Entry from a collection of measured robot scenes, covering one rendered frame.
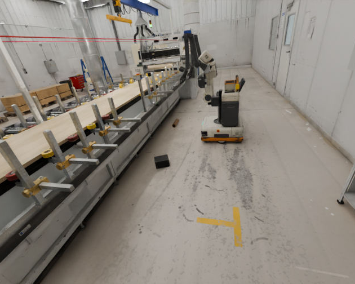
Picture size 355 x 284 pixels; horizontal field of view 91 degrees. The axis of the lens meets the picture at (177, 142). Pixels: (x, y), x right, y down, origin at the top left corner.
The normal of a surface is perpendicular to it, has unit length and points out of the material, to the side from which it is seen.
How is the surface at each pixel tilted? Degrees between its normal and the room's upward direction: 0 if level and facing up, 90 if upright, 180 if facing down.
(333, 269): 0
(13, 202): 90
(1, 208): 90
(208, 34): 90
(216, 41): 90
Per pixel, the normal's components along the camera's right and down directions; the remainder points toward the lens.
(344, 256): -0.12, -0.87
